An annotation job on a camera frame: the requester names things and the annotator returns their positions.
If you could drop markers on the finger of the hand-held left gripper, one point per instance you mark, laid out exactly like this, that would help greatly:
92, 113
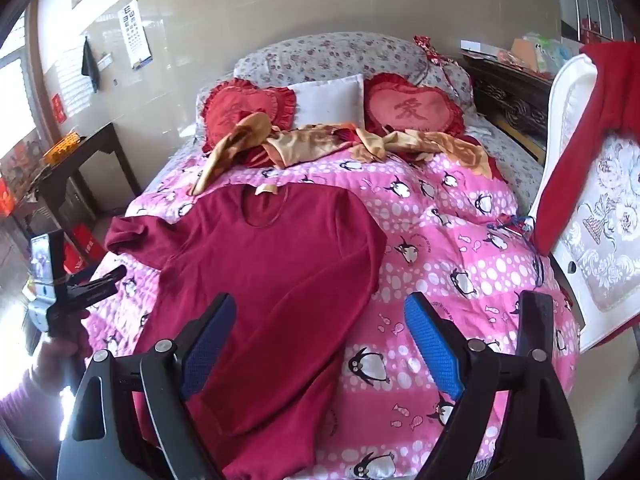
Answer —
97, 296
102, 274

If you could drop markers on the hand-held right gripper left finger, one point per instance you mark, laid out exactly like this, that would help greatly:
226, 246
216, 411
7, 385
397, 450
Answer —
210, 347

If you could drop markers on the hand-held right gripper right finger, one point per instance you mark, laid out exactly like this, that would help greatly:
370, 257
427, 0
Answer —
434, 347

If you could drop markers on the dark red sweater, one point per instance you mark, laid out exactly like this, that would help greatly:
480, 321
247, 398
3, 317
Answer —
280, 270

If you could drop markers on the person's left forearm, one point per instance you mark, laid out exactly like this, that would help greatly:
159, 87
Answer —
27, 385

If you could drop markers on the person's left hand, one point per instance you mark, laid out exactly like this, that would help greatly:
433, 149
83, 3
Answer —
62, 347

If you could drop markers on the red box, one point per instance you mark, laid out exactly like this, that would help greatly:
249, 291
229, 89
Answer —
89, 245

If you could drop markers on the yellow plastic basket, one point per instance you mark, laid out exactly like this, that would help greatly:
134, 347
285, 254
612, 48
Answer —
62, 149

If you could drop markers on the black wooden table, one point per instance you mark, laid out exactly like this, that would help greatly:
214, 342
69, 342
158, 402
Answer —
100, 142

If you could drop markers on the pink penguin print blanket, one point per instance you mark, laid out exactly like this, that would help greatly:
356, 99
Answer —
425, 210

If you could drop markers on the window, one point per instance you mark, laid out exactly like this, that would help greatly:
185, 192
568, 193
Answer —
17, 90

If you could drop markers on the red heart-shaped pillow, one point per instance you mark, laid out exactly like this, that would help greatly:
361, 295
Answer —
235, 112
410, 107

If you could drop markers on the dark hanging cloth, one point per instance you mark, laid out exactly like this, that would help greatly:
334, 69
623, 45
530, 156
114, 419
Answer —
90, 65

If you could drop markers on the white chair with floral cushion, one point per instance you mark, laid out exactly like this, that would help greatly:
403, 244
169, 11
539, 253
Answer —
605, 220

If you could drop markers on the yellow and red striped cloth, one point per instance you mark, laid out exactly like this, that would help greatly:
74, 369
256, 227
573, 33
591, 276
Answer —
305, 142

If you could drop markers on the dark carved wooden headboard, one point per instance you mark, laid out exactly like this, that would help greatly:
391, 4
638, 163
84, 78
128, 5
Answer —
510, 95

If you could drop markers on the white pillow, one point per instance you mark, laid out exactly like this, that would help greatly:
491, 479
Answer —
327, 102

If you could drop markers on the red cloth on chair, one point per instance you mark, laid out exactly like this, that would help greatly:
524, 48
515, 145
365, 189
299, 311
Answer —
595, 125

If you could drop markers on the floral bolster pillow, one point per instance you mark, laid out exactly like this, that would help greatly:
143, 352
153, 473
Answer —
325, 57

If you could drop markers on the clutter of packets on cabinet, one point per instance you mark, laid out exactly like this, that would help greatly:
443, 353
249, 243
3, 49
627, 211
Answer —
540, 52

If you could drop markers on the metal railing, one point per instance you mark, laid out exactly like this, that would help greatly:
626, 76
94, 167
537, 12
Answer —
605, 0

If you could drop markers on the red wall sign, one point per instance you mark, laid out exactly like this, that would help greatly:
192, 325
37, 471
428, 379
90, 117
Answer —
59, 107

